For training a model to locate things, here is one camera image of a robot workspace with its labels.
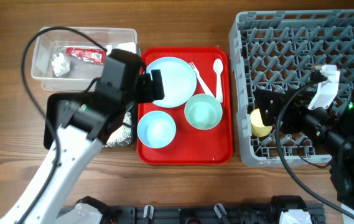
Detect black waste tray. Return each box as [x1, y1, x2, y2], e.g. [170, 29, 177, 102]
[43, 90, 135, 151]

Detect light blue plate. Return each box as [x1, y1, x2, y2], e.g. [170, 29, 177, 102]
[147, 57, 197, 108]

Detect mint green bowl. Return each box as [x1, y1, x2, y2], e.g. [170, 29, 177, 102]
[184, 93, 223, 130]

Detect crumpled white tissue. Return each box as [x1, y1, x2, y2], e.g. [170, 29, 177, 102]
[52, 52, 71, 77]

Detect red serving tray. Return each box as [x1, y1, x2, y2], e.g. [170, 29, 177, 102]
[137, 47, 233, 165]

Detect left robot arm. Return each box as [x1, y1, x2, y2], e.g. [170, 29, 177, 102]
[0, 49, 164, 223]

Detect clear plastic waste bin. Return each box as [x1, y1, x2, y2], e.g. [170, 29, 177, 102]
[31, 27, 140, 91]

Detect white plastic spoon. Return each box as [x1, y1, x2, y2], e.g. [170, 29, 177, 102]
[213, 58, 223, 103]

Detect food scraps and rice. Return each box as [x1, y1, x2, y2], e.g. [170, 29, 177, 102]
[105, 112, 133, 147]

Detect yellow plastic cup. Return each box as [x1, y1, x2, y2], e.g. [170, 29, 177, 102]
[249, 109, 272, 137]

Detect red snack wrapper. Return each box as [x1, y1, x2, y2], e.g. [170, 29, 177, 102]
[66, 47, 106, 65]

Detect grey dishwasher rack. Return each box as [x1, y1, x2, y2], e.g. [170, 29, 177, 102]
[229, 9, 354, 167]

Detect light blue bowl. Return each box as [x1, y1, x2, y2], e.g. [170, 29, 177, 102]
[137, 111, 176, 149]

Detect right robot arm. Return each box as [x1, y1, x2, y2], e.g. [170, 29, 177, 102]
[254, 89, 354, 211]

